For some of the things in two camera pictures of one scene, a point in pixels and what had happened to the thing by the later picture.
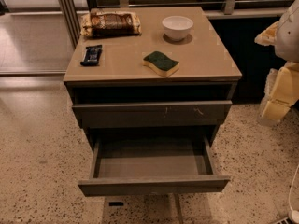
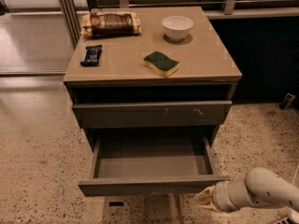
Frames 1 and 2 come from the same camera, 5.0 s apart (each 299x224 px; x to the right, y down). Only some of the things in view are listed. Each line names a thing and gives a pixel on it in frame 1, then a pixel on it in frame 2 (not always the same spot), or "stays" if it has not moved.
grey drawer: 151,164 stays
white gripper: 288,36 -> 220,195
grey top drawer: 153,115 stays
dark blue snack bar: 92,55 stays
